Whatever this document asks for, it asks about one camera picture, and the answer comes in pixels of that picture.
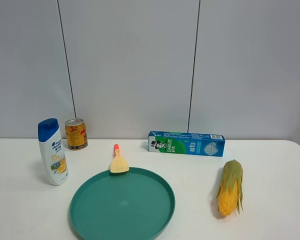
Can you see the gold energy drink can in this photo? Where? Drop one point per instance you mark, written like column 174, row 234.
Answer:
column 76, row 134

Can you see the blue green toothpaste box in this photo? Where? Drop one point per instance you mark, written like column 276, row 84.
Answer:
column 186, row 143

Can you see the round teal plastic plate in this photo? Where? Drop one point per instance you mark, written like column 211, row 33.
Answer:
column 136, row 205

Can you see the white blue shampoo bottle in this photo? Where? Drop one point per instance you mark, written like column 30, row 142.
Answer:
column 52, row 151

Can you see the yellow corn cob with husk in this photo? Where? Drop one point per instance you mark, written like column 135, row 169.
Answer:
column 230, row 193

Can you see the yellow toy spatula red handle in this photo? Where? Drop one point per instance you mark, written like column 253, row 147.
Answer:
column 119, row 164

